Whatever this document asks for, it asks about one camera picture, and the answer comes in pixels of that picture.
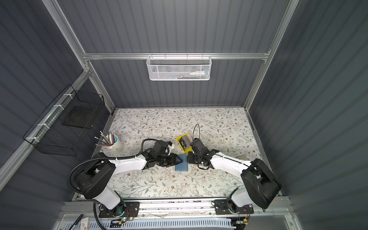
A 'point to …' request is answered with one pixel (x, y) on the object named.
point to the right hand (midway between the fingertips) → (189, 157)
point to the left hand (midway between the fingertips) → (182, 164)
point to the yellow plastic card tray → (187, 151)
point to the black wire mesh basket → (67, 126)
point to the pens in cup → (110, 140)
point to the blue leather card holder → (183, 166)
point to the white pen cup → (117, 146)
